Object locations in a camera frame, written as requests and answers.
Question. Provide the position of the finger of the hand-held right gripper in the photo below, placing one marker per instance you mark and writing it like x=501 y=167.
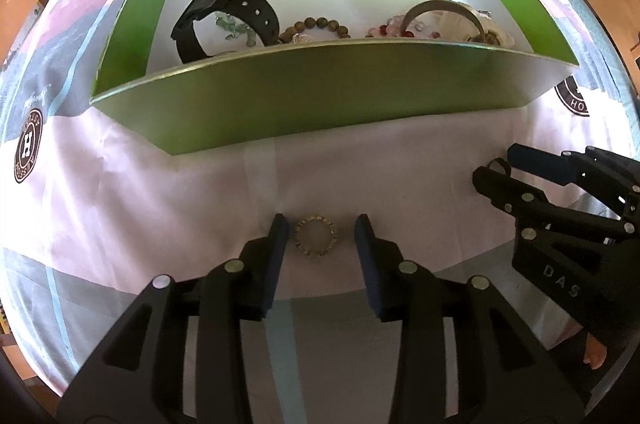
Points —
x=540 y=162
x=500 y=191

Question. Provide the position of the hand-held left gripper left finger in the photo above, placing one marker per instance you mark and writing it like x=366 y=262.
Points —
x=277 y=254

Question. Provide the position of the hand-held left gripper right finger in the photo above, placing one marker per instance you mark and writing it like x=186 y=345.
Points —
x=365 y=254

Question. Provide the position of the green cardboard box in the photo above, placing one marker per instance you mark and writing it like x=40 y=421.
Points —
x=325 y=89

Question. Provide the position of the metal bangle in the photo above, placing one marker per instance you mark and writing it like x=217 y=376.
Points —
x=440 y=6

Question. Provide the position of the person's right hand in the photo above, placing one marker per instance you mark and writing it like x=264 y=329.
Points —
x=595 y=352

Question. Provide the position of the patchwork printed bed sheet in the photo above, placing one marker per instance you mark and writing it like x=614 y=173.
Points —
x=175 y=204

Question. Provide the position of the black wrist watch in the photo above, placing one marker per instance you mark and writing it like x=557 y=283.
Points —
x=250 y=7

